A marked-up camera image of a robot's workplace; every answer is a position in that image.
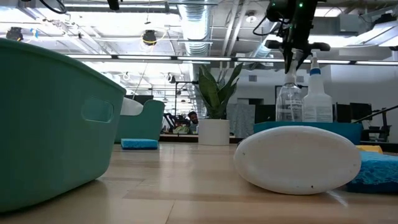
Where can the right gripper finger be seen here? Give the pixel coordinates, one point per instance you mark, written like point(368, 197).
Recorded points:
point(288, 60)
point(303, 57)

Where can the grey patterned panel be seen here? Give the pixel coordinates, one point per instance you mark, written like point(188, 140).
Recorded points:
point(245, 121)

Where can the blue-liquid spray bottle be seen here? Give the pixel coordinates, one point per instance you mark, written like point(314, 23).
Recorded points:
point(317, 105)

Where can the white lotion bottle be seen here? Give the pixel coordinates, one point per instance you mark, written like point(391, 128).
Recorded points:
point(295, 158)

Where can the long linear ceiling light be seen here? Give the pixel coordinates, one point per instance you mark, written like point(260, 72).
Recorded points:
point(202, 58)

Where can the blue sponge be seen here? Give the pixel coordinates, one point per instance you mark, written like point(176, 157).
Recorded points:
point(379, 172)
point(140, 144)

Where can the black background tripod stand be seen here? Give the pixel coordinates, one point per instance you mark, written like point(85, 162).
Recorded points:
point(385, 124)

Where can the black computer monitor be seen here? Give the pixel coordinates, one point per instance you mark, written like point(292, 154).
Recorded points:
point(357, 112)

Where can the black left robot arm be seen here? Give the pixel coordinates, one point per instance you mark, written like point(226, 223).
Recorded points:
point(113, 3)

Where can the large teal plastic bin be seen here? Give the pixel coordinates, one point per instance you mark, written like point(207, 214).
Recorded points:
point(146, 127)

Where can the small teal plastic bin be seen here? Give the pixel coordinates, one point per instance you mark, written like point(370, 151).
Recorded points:
point(46, 124)

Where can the person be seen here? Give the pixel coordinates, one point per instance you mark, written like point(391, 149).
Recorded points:
point(192, 117)

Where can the clear spray bottle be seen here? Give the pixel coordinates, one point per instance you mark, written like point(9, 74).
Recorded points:
point(289, 105)

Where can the snake plant in white pot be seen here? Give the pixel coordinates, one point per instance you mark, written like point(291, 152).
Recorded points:
point(214, 132)

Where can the silver spiral ventilation duct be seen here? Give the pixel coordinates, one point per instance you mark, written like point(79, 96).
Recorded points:
point(259, 51)
point(196, 28)

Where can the yellow cloth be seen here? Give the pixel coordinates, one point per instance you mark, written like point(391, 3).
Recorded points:
point(371, 149)

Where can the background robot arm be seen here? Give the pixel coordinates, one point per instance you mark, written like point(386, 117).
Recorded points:
point(171, 121)

